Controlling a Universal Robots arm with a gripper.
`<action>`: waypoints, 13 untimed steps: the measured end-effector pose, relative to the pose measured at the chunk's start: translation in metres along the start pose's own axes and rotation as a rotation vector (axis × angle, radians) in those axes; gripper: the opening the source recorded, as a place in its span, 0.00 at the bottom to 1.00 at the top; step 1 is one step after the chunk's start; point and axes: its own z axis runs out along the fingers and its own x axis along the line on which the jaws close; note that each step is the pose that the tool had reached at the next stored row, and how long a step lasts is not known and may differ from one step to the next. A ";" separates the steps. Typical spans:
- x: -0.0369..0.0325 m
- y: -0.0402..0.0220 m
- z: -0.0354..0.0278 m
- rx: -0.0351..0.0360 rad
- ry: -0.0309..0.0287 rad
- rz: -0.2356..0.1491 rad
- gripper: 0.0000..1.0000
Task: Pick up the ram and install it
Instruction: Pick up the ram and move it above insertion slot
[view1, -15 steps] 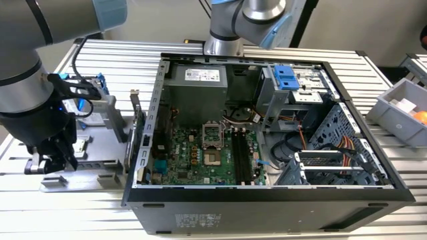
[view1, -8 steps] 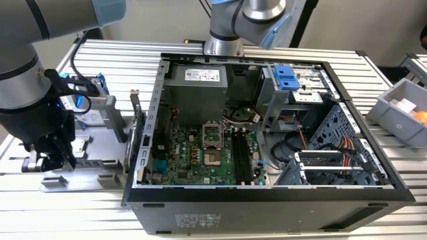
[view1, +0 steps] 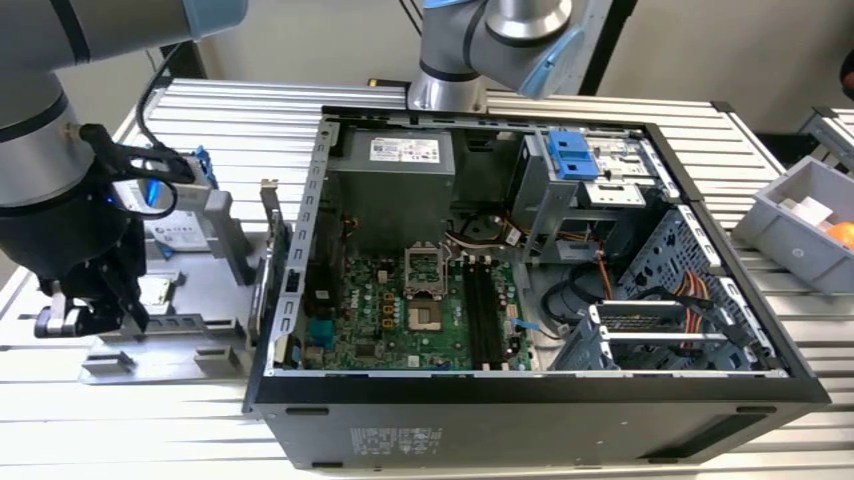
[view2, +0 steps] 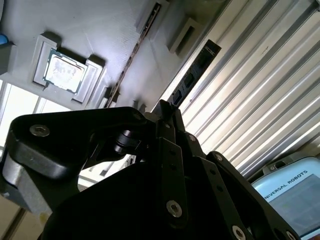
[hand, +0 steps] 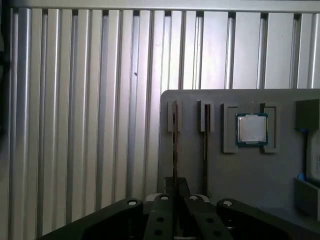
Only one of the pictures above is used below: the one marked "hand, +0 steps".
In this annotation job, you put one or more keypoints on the grey plastic parts rack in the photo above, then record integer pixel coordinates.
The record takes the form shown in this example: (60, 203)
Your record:
(225, 175)

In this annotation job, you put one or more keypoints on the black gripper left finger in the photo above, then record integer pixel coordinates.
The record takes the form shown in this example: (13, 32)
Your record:
(165, 212)

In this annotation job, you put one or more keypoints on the dark blue RAM stick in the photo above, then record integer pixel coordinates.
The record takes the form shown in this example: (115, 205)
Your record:
(206, 150)
(175, 140)

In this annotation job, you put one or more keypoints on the hard disk in blue carrier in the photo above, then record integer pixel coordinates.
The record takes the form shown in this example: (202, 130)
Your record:
(315, 155)

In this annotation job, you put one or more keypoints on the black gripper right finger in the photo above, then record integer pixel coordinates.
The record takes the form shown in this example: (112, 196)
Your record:
(197, 212)

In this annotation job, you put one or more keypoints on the silver CPU chip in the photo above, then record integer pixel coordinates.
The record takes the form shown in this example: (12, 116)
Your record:
(252, 130)

